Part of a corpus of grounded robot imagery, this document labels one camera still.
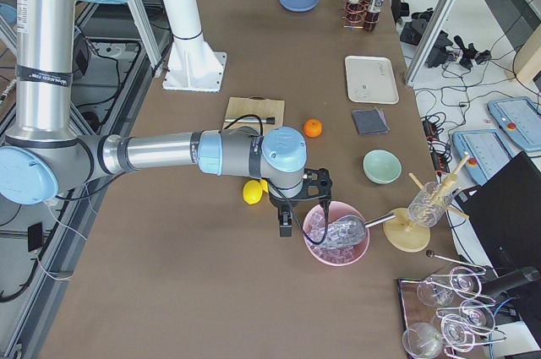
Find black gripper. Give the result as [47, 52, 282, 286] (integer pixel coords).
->
[268, 168, 332, 237]

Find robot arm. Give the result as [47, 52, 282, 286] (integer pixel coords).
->
[1, 0, 332, 237]

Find yellow lemon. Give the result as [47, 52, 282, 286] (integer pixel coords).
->
[260, 178, 269, 193]
[242, 180, 263, 205]

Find pink bowl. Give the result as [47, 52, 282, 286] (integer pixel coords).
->
[303, 201, 370, 266]

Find metal ice scoop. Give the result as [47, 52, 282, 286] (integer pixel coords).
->
[309, 213, 395, 248]

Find orange mandarin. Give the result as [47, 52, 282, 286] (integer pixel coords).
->
[303, 118, 323, 138]

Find steel muddler with black tip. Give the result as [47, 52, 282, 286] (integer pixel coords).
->
[225, 117, 276, 125]

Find green bowl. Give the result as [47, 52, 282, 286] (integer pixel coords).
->
[363, 150, 402, 184]

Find wooden cup tree stand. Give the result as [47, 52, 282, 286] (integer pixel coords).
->
[383, 154, 469, 253]

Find wooden cutting board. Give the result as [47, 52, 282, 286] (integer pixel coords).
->
[223, 97, 285, 134]

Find grey folded cloth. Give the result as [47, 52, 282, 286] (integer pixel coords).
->
[352, 107, 389, 135]

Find clear glass on stand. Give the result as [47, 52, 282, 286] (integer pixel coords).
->
[407, 182, 451, 228]

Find cream rabbit tray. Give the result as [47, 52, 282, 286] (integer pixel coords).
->
[345, 55, 399, 105]

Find blue teach pendant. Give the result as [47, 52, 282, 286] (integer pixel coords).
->
[487, 96, 540, 152]
[451, 129, 516, 185]

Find tea bottle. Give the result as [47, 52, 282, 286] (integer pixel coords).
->
[363, 0, 385, 31]
[344, 0, 363, 27]

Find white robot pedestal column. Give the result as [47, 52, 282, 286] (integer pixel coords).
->
[162, 0, 227, 93]

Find wire wine glass rack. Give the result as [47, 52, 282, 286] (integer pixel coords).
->
[397, 264, 506, 358]

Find copper wire bottle rack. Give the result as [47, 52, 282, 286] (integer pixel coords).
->
[342, 0, 384, 31]

